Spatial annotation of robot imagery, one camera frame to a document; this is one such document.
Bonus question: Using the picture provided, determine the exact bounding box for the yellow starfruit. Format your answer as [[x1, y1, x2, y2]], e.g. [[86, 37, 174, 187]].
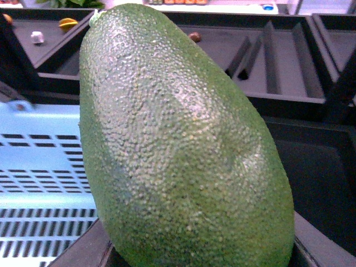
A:
[[58, 18, 78, 32]]

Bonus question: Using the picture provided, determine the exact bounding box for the black produce tray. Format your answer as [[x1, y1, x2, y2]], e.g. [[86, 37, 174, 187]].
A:
[[36, 11, 339, 117]]

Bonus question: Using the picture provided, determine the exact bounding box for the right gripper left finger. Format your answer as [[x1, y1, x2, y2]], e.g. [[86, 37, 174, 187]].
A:
[[49, 219, 114, 267]]

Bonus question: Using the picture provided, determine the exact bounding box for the light blue plastic basket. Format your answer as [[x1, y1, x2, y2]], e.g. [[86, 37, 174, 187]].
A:
[[1, 101, 97, 266]]

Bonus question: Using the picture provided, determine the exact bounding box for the green avocado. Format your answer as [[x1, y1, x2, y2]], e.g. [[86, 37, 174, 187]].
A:
[[79, 4, 294, 266]]

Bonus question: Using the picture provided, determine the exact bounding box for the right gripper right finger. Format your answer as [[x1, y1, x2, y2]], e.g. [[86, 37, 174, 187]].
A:
[[294, 212, 355, 266]]

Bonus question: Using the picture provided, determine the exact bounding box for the brown chestnut piece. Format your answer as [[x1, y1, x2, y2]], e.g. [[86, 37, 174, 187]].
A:
[[188, 32, 202, 43]]

